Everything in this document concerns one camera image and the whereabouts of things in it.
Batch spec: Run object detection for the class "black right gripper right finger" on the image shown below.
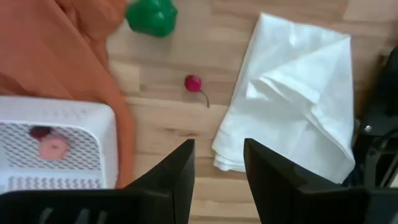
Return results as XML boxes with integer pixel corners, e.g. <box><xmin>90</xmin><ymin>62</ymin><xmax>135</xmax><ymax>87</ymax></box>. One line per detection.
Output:
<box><xmin>243</xmin><ymin>138</ymin><xmax>346</xmax><ymax>224</ymax></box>

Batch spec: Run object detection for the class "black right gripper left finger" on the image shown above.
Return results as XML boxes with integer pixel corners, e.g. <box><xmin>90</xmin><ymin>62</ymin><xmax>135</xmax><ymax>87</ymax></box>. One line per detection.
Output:
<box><xmin>124</xmin><ymin>139</ymin><xmax>196</xmax><ymax>224</ymax></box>

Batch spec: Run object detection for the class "red toy cherry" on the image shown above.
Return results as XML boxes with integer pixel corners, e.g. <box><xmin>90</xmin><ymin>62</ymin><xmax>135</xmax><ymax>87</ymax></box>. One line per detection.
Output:
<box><xmin>183</xmin><ymin>74</ymin><xmax>211</xmax><ymax>109</ymax></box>

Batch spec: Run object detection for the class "pink toy peach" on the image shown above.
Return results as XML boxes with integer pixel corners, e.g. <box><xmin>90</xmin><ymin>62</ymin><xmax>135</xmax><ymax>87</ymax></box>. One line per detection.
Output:
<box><xmin>39</xmin><ymin>135</ymin><xmax>70</xmax><ymax>161</ymax></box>

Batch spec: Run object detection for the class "dark red toy fruit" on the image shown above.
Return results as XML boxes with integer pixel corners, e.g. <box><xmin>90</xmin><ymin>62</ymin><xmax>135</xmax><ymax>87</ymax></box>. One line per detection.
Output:
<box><xmin>28</xmin><ymin>125</ymin><xmax>53</xmax><ymax>141</ymax></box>

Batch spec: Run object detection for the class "green toy bell pepper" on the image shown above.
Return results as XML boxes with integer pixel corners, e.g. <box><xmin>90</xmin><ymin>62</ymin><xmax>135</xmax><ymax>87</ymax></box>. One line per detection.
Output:
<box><xmin>124</xmin><ymin>0</ymin><xmax>178</xmax><ymax>38</ymax></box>

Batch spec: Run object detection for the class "white folded cloth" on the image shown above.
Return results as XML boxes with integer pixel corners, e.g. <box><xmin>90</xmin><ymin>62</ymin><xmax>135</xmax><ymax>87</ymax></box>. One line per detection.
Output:
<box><xmin>211</xmin><ymin>12</ymin><xmax>356</xmax><ymax>185</ymax></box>

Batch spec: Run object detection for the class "white perforated plastic basket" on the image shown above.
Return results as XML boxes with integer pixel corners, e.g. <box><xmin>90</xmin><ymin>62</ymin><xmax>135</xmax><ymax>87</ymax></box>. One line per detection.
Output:
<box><xmin>0</xmin><ymin>95</ymin><xmax>119</xmax><ymax>195</ymax></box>

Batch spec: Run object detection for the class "orange cloth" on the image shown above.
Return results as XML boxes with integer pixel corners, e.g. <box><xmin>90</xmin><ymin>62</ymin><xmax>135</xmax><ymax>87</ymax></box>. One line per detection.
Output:
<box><xmin>0</xmin><ymin>0</ymin><xmax>136</xmax><ymax>189</ymax></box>

